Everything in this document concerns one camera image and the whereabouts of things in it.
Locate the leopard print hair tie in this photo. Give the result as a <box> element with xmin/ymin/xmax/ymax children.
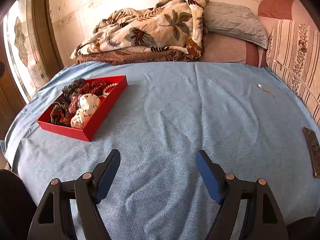
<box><xmin>49</xmin><ymin>103</ymin><xmax>71</xmax><ymax>127</ymax></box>

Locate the red white plaid scrunchie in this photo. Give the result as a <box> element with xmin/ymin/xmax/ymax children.
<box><xmin>68</xmin><ymin>94</ymin><xmax>82</xmax><ymax>114</ymax></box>

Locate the red jewelry tray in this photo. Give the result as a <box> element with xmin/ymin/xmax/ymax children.
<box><xmin>37</xmin><ymin>75</ymin><xmax>127</xmax><ymax>141</ymax></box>

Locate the brown patterned hair clip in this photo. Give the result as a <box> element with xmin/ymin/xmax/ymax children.
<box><xmin>302</xmin><ymin>127</ymin><xmax>320</xmax><ymax>178</ymax></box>

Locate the grey black fluffy scrunchie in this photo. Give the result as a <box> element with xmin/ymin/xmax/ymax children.
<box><xmin>62</xmin><ymin>78</ymin><xmax>86</xmax><ymax>100</ymax></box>

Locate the red white dotted scrunchie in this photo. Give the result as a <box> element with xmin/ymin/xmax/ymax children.
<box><xmin>78</xmin><ymin>81</ymin><xmax>107</xmax><ymax>96</ymax></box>

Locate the light blue bed sheet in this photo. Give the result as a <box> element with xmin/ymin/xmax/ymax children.
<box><xmin>1</xmin><ymin>62</ymin><xmax>319</xmax><ymax>239</ymax></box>

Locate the pink striped pillow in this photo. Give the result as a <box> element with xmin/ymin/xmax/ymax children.
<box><xmin>266</xmin><ymin>20</ymin><xmax>320</xmax><ymax>124</ymax></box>

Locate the pink bed cover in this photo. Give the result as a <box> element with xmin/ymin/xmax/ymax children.
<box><xmin>199</xmin><ymin>0</ymin><xmax>317</xmax><ymax>67</ymax></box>

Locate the grey pillow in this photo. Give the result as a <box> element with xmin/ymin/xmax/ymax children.
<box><xmin>204</xmin><ymin>2</ymin><xmax>268</xmax><ymax>49</ymax></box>

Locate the floral leaf print blanket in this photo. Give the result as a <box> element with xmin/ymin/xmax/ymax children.
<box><xmin>71</xmin><ymin>0</ymin><xmax>209</xmax><ymax>60</ymax></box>

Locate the white pearl bracelet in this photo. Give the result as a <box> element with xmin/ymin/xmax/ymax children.
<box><xmin>99</xmin><ymin>82</ymin><xmax>119</xmax><ymax>98</ymax></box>

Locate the window with frame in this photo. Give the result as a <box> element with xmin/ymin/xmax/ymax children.
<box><xmin>3</xmin><ymin>0</ymin><xmax>63</xmax><ymax>102</ymax></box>

